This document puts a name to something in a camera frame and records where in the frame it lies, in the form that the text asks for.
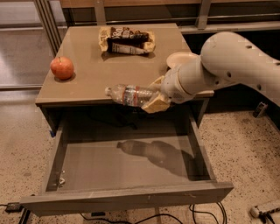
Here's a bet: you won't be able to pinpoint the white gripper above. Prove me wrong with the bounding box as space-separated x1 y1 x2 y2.
141 65 194 114

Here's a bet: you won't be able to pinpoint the clear plastic water bottle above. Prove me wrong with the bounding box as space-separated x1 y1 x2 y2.
105 84 156 107

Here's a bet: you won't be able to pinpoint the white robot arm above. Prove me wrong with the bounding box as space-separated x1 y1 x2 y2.
142 31 280 114

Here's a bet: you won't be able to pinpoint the grey cabinet with counter top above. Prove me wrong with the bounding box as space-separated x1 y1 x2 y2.
35 23 215 138

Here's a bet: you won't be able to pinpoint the grey open top drawer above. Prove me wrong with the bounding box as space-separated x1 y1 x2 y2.
21 113 233 216

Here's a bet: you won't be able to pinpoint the white bowl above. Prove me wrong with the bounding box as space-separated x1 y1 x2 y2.
166 52 198 68

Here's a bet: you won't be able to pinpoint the brown chip bag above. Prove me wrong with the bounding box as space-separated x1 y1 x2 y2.
99 26 156 55

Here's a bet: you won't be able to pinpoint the red apple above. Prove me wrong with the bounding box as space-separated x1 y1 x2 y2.
50 56 74 80

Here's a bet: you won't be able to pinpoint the small dark floor object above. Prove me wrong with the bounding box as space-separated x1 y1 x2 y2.
253 101 268 118

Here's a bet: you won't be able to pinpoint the white power strip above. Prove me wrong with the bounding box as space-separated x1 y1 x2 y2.
250 199 280 218

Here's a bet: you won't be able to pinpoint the black power adapter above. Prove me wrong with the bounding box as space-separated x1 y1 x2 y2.
5 202 23 213

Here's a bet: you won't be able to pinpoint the black floor cables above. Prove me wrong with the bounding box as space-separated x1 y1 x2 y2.
80 201 228 224

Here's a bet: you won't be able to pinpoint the metal railing frame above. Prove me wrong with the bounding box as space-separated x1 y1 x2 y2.
32 0 280 53

